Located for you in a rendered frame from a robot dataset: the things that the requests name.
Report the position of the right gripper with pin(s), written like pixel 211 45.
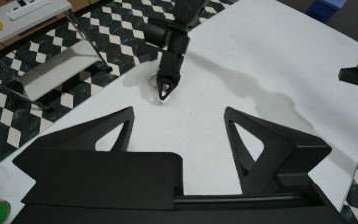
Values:
pixel 173 80

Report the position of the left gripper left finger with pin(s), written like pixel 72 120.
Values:
pixel 84 136

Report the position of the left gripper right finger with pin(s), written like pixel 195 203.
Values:
pixel 285 150

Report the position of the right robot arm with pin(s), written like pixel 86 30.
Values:
pixel 158 32

